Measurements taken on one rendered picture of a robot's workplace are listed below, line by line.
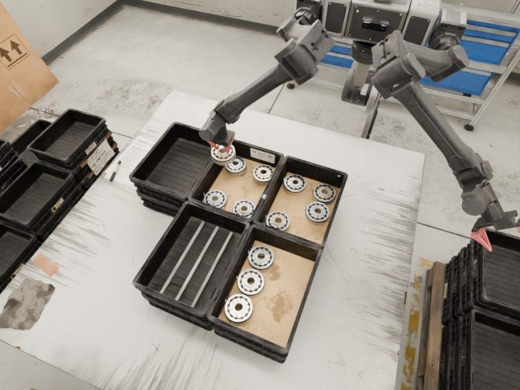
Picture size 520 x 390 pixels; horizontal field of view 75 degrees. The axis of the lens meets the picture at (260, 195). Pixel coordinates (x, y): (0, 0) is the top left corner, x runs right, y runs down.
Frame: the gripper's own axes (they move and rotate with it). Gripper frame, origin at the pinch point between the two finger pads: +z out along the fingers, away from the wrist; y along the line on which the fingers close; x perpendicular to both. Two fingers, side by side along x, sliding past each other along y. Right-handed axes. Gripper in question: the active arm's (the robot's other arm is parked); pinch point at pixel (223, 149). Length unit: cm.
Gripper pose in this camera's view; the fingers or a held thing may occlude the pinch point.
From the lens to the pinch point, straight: 143.1
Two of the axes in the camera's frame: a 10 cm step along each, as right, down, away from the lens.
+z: 0.3, 5.7, 8.2
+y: 9.1, 3.2, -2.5
